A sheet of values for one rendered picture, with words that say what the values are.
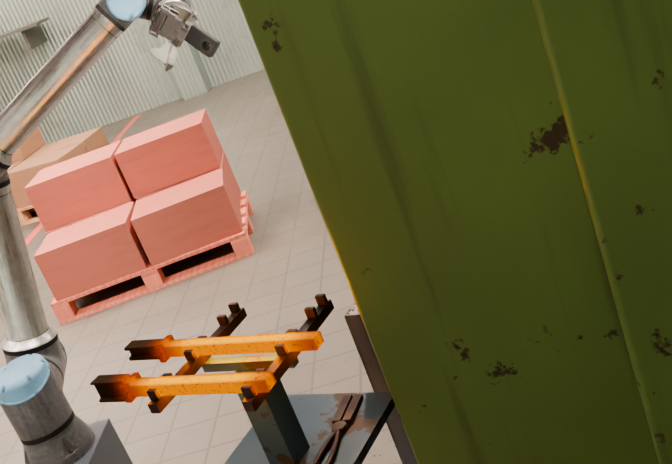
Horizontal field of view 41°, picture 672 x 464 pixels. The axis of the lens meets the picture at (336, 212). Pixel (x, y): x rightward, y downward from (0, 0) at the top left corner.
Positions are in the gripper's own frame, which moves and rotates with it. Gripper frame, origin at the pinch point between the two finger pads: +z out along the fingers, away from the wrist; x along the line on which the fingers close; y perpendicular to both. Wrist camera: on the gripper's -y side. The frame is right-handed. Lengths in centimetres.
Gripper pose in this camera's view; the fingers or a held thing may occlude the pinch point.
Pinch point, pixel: (183, 44)
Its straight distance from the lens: 213.6
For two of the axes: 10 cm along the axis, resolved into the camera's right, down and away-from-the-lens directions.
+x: 5.0, -8.1, -3.1
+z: 1.8, 4.4, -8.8
